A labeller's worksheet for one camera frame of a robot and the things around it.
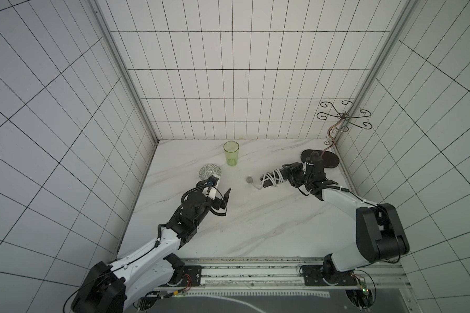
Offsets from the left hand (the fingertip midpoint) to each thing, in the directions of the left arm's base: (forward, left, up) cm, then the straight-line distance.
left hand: (218, 186), depth 81 cm
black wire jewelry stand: (+29, -63, -16) cm, 71 cm away
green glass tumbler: (+29, -5, -8) cm, 30 cm away
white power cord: (+11, -15, -12) cm, 22 cm away
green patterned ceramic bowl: (+18, +7, -13) cm, 23 cm away
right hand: (+14, -31, -2) cm, 34 cm away
